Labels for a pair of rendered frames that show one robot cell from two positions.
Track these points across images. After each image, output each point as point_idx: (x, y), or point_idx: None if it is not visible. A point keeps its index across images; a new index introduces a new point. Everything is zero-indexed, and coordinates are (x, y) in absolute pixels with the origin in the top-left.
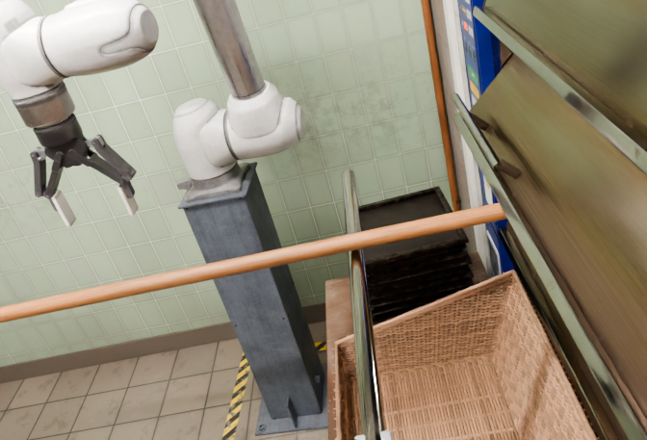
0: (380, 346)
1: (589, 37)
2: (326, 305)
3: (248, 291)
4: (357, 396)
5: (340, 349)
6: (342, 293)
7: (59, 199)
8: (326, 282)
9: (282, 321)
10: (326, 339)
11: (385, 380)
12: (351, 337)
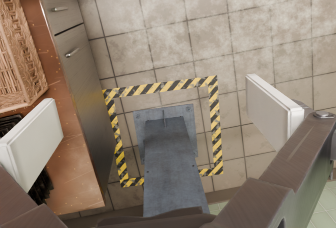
0: (15, 119)
1: None
2: (94, 175)
3: (172, 191)
4: (31, 71)
5: (24, 98)
6: (83, 190)
7: (279, 120)
8: (102, 204)
9: (149, 170)
10: (82, 136)
11: (11, 88)
12: (9, 107)
